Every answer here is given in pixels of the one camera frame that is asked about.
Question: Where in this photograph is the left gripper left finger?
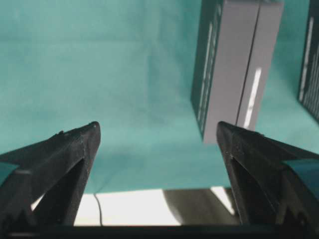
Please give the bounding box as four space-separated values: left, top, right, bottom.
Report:
0 121 101 228

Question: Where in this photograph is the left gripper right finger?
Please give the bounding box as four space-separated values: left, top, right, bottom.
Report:
216 121 319 228

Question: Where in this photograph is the black box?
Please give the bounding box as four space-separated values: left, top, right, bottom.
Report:
191 0 284 144
298 0 319 120

